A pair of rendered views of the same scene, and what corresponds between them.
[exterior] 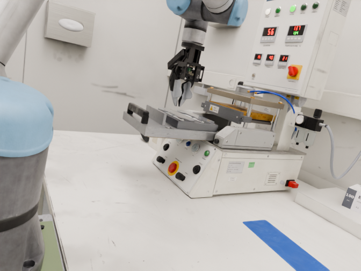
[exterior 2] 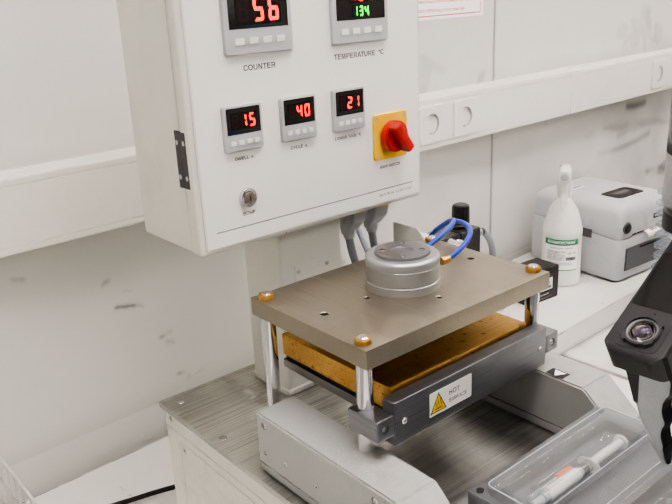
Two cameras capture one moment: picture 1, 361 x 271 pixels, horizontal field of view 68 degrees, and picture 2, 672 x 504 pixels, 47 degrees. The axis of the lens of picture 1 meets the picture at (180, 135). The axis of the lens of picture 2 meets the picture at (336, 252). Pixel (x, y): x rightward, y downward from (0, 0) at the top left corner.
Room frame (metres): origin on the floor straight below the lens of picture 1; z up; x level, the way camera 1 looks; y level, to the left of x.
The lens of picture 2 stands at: (1.27, 0.52, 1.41)
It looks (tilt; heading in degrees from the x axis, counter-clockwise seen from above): 19 degrees down; 263
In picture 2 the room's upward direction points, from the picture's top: 3 degrees counter-clockwise
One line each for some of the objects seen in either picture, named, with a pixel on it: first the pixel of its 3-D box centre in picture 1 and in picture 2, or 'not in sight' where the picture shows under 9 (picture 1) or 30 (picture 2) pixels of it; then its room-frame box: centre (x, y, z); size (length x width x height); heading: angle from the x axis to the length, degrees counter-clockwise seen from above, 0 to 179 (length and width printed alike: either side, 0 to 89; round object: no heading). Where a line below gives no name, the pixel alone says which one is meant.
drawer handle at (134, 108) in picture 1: (137, 112); not in sight; (0.87, 0.16, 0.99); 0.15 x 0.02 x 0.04; 32
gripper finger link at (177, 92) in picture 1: (178, 93); not in sight; (0.92, 0.04, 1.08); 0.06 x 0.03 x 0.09; 32
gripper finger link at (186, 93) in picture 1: (187, 94); (669, 400); (0.94, 0.01, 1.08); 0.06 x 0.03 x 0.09; 32
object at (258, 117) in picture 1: (242, 106); (409, 319); (1.10, -0.22, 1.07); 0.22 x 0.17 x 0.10; 32
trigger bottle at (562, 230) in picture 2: not in sight; (562, 225); (0.61, -0.93, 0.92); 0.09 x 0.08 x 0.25; 65
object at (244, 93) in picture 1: (251, 103); (396, 293); (1.11, -0.26, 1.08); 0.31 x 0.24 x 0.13; 32
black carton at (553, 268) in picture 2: not in sight; (532, 281); (0.70, -0.86, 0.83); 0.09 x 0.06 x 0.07; 27
